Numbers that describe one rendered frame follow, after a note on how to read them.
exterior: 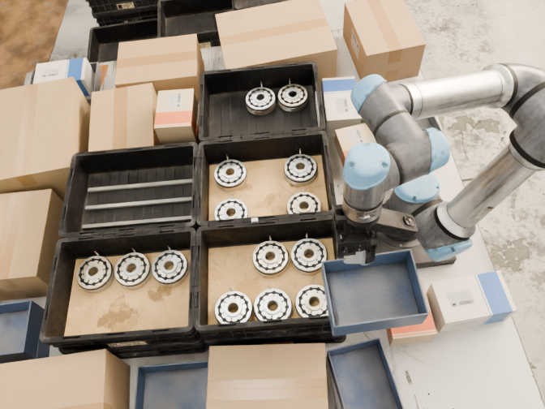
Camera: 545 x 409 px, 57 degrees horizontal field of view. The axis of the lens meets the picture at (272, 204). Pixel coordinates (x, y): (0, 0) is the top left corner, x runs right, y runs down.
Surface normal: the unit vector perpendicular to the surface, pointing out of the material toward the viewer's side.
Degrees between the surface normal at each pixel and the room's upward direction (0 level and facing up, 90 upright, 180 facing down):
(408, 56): 90
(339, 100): 0
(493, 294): 0
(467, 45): 0
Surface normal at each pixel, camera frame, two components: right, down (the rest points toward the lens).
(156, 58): -0.07, -0.51
